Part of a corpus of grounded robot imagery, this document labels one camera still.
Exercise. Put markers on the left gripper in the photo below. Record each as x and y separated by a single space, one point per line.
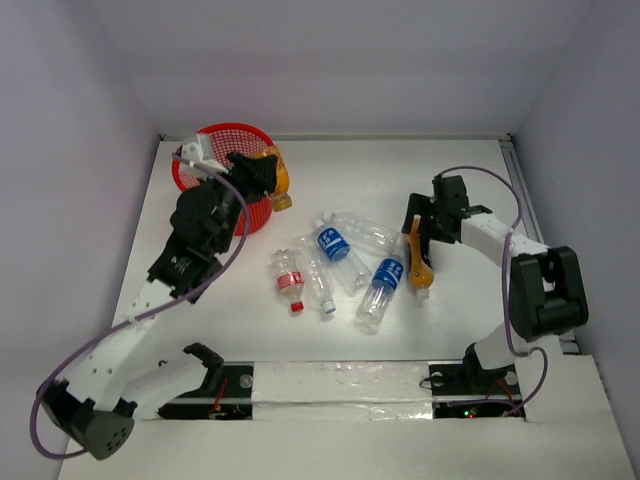
245 170

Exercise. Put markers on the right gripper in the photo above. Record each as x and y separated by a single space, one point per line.
422 205

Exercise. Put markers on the tall orange drink bottle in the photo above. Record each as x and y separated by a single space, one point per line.
421 274

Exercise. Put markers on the small orange juice bottle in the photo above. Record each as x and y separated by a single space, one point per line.
280 198

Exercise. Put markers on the clear unlabelled bottle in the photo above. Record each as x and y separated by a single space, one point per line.
363 233

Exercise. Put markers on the red label clear bottle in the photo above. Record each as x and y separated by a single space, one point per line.
288 278

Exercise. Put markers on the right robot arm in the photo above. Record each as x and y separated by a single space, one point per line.
542 287

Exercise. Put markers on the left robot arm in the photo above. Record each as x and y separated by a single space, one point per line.
97 394

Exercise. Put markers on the red plastic mesh basket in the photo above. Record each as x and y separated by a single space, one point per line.
225 138

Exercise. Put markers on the blue label bottle right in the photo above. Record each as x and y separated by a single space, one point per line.
379 293

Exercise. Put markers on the blue label bottle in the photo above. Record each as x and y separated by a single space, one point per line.
379 293
342 258

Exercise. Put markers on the blue label bottle middle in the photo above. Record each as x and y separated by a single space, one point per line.
342 258

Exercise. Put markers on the clear bottle white cap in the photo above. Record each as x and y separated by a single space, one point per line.
315 275

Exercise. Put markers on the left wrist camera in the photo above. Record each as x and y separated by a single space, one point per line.
198 150

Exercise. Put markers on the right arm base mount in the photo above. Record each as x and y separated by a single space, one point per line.
456 396

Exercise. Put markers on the aluminium rail right edge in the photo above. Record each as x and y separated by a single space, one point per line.
530 225

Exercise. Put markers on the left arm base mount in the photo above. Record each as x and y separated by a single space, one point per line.
226 395

